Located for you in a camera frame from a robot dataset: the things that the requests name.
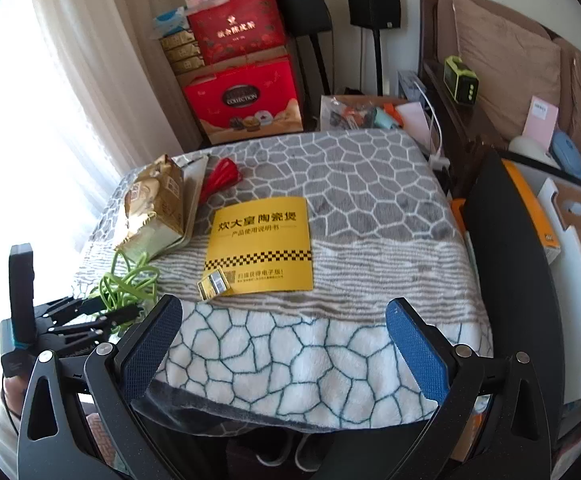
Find blue tissue pack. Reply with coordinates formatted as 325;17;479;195
151;7;191;41

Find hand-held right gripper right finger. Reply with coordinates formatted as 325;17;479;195
385;297;553;480

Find red gift bag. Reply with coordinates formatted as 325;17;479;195
186;0;288;66

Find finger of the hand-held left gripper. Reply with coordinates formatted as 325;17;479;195
34;296;102;322
45;305;141;348

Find brown sofa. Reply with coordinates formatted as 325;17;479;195
417;0;581;201

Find brown snack packet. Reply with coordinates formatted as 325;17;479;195
114;155;187;256

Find pink paper bag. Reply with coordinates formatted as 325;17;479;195
395;102;443;156

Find grey printed blanket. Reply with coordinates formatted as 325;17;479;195
73;127;493;433

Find yellow instruction booklet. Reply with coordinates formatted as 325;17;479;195
204;197;315;297

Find blue massager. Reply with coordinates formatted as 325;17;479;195
547;130;581;196

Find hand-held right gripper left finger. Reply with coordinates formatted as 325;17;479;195
18;294;184;480

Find small yellow label card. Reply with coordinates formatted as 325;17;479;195
198;269;234;302

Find grey shoe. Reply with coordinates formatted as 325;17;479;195
255;432;291;466
293;435;331;471

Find red gift box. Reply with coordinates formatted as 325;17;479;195
183;57;305;146

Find black speaker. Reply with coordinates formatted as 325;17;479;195
273;0;333;38
344;0;401;28

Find black speaker stand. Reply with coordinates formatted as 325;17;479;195
295;30;333;133
367;25;386;97

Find white cable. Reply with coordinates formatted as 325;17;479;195
413;77;451;168

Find white power strip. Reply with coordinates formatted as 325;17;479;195
397;70;428;106

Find white curtain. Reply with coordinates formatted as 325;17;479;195
0;0;206;281

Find red cable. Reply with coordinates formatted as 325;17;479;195
198;156;244;208

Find orange white carton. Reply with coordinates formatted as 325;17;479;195
500;159;561;266

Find pink box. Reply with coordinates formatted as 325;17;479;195
520;95;558;148

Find white dome lamp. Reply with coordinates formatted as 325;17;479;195
507;132;561;171

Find gold tea box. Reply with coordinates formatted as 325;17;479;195
165;42;201;63
170;55;205;77
160;30;196;51

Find green braided cable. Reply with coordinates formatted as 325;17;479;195
98;250;164;328

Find green black portable lamp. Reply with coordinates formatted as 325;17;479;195
443;55;480;106

